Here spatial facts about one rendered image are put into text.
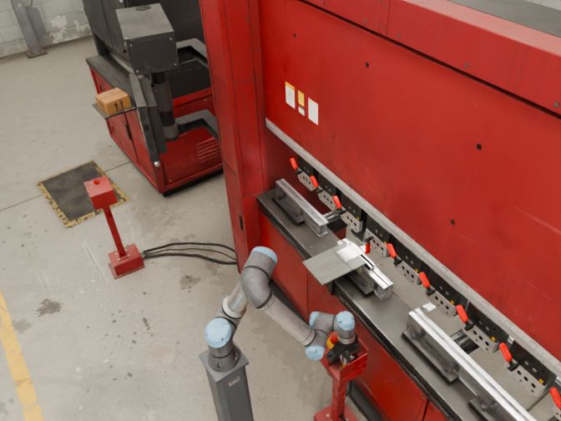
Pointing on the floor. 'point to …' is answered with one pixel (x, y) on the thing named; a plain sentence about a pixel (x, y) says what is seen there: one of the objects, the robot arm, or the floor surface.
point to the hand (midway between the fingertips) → (344, 363)
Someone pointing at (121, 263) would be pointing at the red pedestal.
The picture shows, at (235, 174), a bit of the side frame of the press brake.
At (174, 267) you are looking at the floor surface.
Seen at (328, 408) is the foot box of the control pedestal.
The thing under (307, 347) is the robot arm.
